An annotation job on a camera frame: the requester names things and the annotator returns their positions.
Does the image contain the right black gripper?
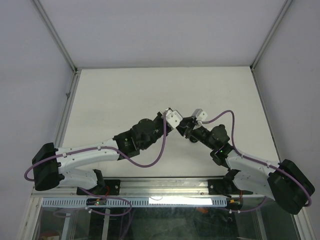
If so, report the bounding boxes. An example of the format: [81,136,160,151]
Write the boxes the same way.
[177,116,216,151]

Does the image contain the black earbud charging case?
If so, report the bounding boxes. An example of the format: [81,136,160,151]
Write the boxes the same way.
[189,137,198,143]

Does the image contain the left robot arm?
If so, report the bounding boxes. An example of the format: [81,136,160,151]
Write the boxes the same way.
[24,109,182,195]

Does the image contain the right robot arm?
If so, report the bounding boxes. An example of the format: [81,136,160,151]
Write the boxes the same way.
[177,117,315,215]

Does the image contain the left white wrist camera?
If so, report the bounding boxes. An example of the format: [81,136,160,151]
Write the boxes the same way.
[164,107,183,129]

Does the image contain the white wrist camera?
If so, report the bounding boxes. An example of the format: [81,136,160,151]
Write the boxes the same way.
[164,107,183,129]
[191,108,208,125]

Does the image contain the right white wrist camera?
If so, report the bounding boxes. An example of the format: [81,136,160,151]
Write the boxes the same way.
[191,108,208,125]

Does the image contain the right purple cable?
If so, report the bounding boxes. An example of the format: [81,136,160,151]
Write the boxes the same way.
[202,110,312,213]

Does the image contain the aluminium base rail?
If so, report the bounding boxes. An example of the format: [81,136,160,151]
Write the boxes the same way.
[32,176,300,200]

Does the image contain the slotted cable duct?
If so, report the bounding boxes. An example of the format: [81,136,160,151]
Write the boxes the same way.
[42,196,227,208]

